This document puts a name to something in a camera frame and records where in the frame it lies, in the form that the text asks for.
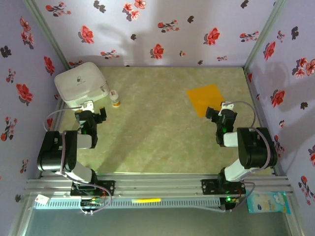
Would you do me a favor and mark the orange paper sheet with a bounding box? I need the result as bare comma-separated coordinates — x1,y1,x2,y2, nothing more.
187,84,225,118

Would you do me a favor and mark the white pill bottle orange label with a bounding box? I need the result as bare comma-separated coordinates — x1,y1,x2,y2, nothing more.
109,90,121,108

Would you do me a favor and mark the white zippered pouch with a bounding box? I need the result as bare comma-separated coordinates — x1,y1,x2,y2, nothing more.
54,61,110,109

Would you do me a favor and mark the white paper tag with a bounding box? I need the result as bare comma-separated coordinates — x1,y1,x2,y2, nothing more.
35,194,49,205

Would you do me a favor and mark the blue wet wipes pack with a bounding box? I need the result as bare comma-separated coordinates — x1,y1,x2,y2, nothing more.
246,191,291,214

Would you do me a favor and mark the yellow sticker strip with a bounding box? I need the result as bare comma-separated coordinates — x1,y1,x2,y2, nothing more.
132,198,162,204

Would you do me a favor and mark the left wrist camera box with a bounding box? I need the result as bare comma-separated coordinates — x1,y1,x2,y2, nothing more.
82,100,95,112

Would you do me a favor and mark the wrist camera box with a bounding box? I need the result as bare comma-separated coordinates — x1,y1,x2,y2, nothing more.
220,101,235,113
82,100,95,112

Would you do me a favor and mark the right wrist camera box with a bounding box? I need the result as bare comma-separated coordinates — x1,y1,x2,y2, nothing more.
220,101,235,113

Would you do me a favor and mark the grey right arm cable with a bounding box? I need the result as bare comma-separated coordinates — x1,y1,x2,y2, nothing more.
222,100,271,213

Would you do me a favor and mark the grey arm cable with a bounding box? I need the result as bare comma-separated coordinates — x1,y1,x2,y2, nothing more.
222,100,271,213
43,104,113,216

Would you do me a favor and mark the grey left arm cable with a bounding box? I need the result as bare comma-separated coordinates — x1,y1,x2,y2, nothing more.
43,104,113,216

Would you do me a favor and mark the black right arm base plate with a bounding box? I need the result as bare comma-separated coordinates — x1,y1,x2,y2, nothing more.
201,179,247,196

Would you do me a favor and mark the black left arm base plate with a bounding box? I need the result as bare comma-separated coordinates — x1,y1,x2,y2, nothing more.
70,180,116,197

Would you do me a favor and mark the small circuit board with wires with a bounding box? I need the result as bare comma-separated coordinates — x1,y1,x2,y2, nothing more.
220,196,241,212
80,198,105,216

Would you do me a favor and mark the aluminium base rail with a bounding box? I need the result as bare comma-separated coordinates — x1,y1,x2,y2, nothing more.
24,173,295,197

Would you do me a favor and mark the aluminium corner post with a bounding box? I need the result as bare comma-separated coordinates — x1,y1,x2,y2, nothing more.
23,0,70,71
243,0,287,71

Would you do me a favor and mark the grey slotted cable duct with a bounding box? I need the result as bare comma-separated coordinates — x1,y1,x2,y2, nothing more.
33,198,221,209

